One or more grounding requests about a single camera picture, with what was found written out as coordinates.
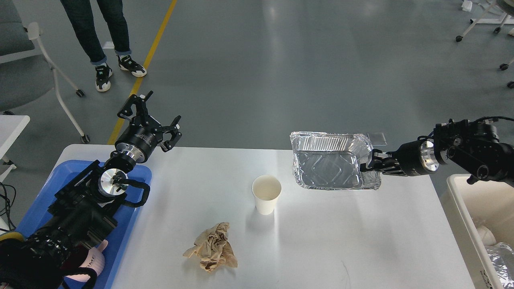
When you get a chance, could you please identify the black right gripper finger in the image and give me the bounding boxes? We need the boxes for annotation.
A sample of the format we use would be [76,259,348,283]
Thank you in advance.
[359,161,398,175]
[369,149,396,161]

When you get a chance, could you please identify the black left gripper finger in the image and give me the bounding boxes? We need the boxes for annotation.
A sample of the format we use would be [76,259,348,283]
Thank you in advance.
[157,115,182,152]
[117,90,154,127]

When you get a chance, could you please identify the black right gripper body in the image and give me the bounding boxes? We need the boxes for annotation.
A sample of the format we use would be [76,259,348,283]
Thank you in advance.
[392,140,439,176]

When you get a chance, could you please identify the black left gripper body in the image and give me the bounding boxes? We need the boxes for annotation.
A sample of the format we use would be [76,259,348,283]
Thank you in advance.
[114,122,162,163]

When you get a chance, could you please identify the aluminium foil tray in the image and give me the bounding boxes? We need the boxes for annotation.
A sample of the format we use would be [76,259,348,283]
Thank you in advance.
[290,131,381,190]

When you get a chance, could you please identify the white paper cup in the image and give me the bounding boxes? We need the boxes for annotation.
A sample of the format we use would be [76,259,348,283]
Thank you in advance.
[251,175,281,215]

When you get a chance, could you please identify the brown paper napkin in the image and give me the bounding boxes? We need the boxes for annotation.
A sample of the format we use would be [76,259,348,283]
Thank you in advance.
[182,222,238,274]

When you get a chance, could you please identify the pink ribbed mug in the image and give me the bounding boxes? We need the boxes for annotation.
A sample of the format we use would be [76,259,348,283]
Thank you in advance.
[63,240,108,275]

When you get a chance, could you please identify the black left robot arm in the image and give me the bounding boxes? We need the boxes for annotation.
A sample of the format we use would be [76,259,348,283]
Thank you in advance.
[1,90,182,289]

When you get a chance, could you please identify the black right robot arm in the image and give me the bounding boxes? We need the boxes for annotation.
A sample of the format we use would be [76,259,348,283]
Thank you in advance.
[359,116,514,185]

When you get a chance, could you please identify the white bin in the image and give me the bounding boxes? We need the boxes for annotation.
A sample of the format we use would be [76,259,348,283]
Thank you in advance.
[439,174,514,289]

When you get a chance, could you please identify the white cup in bin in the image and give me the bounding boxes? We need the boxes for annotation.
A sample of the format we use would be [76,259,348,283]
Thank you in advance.
[476,225,497,246]

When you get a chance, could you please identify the person in jeans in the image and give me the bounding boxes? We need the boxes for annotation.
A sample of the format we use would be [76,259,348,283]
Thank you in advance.
[60,0,147,92]

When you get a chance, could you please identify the grey office chair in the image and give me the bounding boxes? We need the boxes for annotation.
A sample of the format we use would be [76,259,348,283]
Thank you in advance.
[0,0,90,143]

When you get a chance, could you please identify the crumpled foil in bin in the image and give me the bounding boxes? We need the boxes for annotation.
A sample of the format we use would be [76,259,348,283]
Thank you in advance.
[485,242,514,289]

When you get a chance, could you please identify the white side table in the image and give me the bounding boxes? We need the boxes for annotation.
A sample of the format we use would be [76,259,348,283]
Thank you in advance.
[0,115,31,182]

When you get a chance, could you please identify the teal ceramic mug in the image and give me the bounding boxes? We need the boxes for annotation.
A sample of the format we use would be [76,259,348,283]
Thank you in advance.
[0,231,24,242]

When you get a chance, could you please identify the white chair base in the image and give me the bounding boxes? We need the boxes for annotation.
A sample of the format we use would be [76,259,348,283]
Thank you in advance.
[455,0,513,92]

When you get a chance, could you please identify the black cables at left edge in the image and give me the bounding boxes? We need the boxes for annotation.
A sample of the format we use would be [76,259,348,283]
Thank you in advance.
[0,181,17,231]

